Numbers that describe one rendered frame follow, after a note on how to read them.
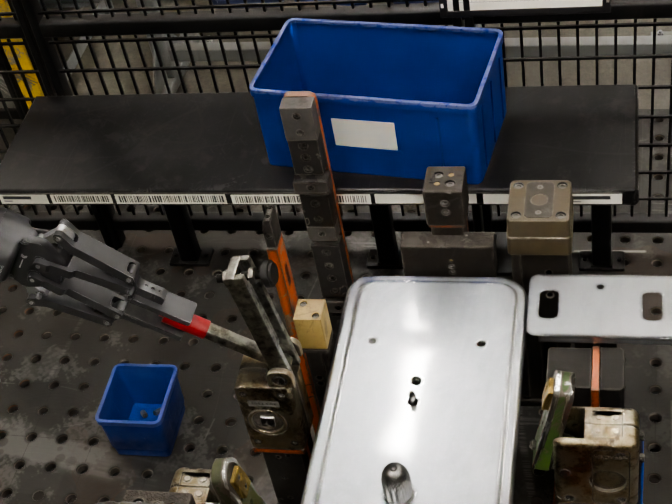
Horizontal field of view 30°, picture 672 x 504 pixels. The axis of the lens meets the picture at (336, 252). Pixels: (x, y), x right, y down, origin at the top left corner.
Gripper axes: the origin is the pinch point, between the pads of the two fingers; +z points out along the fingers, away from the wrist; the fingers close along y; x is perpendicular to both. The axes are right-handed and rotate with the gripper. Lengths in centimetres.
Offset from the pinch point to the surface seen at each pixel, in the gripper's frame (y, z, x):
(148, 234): -54, -1, 58
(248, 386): -3.0, 12.5, -2.7
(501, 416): 8.0, 38.7, -1.7
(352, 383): -1.6, 24.0, 2.3
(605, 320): 14, 48, 13
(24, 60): -121, -42, 157
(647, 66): -65, 110, 197
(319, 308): 1.7, 17.2, 8.1
